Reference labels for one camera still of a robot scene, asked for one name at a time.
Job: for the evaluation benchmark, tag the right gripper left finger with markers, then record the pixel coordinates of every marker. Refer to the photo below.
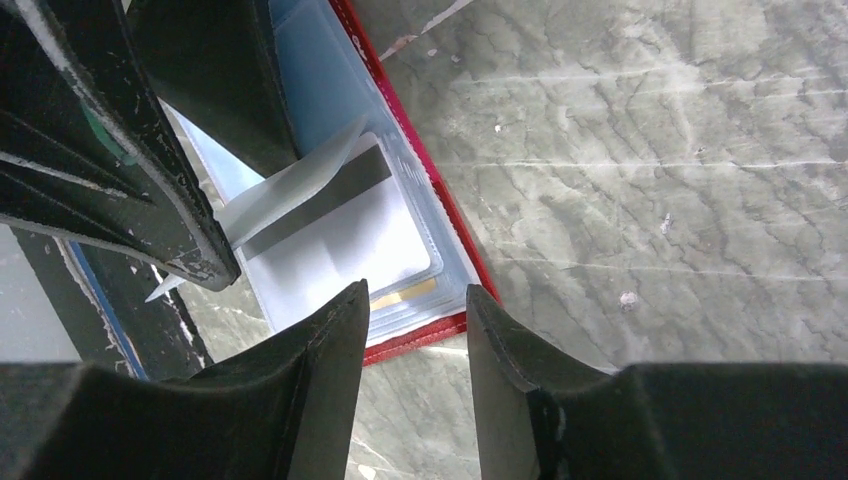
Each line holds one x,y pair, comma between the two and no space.
282,409

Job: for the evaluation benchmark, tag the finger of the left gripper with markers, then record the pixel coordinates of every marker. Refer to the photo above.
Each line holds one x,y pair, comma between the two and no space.
215,62
87,152

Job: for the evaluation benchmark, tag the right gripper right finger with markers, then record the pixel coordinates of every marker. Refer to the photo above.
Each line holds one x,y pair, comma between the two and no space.
542,414

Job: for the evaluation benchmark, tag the red card holder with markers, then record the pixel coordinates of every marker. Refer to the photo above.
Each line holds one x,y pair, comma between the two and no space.
324,180

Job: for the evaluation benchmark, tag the thin white credit card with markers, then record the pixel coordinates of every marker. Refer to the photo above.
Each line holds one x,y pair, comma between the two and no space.
360,226

